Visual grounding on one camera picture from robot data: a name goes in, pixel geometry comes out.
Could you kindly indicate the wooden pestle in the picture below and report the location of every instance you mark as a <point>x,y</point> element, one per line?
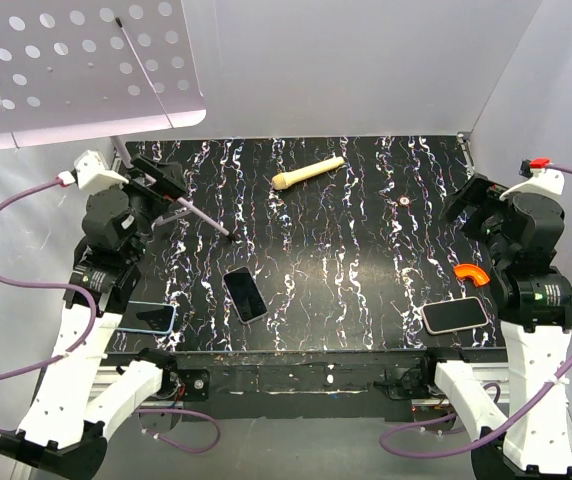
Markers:
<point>285,180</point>

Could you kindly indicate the purple phone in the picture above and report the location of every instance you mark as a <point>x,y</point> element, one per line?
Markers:
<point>245,295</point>

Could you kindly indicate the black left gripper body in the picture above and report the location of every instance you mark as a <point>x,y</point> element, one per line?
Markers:
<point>161,187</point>

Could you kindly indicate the orange curved plastic piece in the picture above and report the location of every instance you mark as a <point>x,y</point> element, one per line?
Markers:
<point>478,276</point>

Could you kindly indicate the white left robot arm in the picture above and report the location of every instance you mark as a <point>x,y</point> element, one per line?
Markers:
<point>65,432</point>

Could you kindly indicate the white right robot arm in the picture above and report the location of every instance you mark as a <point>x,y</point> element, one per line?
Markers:
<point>520,227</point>

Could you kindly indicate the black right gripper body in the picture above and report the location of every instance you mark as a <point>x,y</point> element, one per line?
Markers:
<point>483,194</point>

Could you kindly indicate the perforated white music stand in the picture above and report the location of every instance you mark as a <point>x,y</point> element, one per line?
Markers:
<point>81,70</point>

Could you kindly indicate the phone in blue case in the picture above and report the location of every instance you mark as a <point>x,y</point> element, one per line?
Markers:
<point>148,318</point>

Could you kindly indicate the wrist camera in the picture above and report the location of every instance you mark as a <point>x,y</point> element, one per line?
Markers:
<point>91,174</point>
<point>539,179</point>

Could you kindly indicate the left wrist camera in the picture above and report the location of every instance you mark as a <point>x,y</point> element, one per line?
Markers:
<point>91,174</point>

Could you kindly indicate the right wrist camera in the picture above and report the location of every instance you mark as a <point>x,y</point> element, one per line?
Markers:
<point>539,179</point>

